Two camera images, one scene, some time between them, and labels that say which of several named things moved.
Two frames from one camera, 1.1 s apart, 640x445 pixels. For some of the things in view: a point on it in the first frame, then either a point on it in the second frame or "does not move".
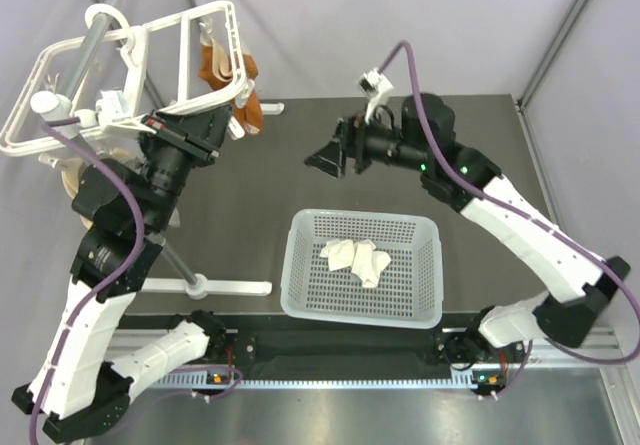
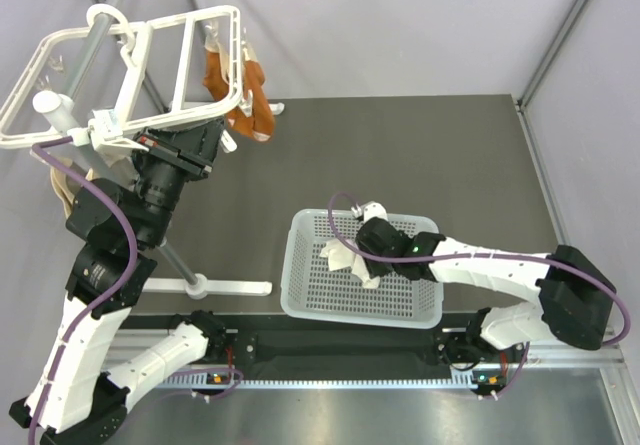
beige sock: [71, 171] -> [66, 186]
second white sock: [339, 252] does not move
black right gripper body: [358, 137] -> [378, 268]
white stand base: [204, 287] does not move
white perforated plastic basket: [409, 294] does not move
